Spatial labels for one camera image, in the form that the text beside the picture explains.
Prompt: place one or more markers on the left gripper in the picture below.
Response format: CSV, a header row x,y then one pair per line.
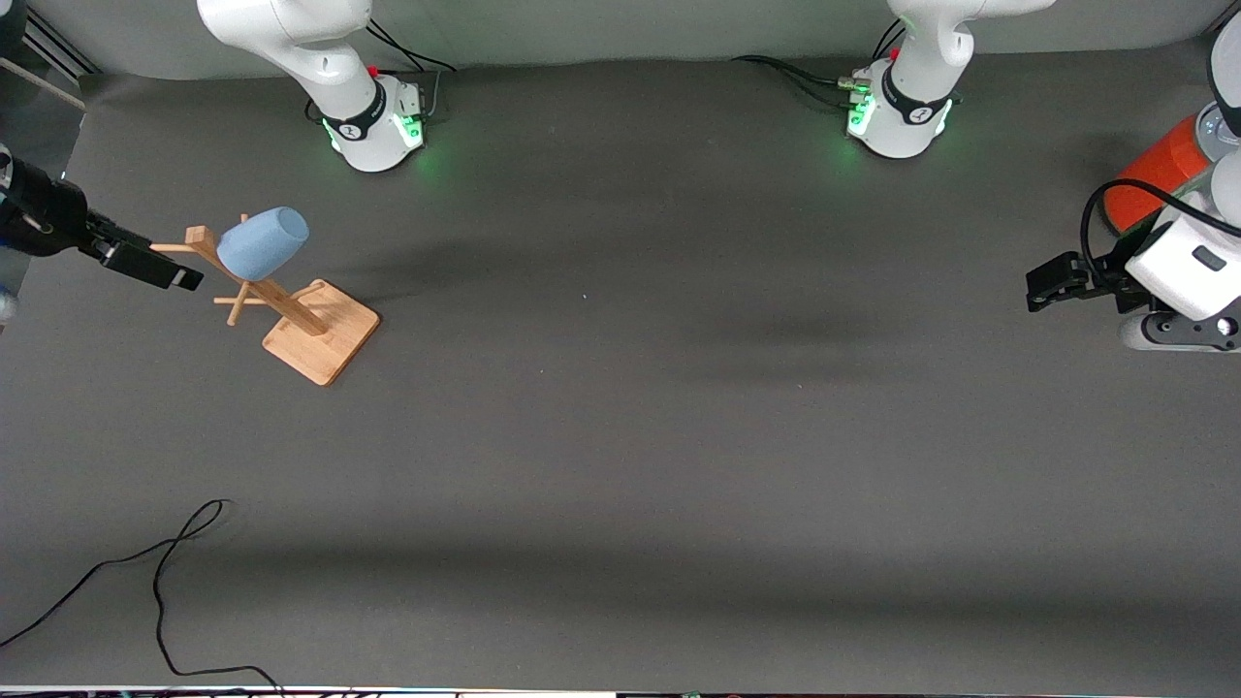
x,y
1111,269

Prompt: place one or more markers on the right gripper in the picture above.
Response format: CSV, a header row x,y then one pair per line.
x,y
50,219

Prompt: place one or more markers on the blue cup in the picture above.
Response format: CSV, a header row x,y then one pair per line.
x,y
262,242

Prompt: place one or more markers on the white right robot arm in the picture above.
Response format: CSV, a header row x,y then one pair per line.
x,y
320,58

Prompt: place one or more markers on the wooden cup tree stand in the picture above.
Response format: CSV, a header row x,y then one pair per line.
x,y
320,334

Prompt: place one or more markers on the orange can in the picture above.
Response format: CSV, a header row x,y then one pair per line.
x,y
1154,179

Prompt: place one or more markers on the wooden rod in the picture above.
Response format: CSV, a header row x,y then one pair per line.
x,y
44,84

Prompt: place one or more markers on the metal rail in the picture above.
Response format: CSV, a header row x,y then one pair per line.
x,y
58,44

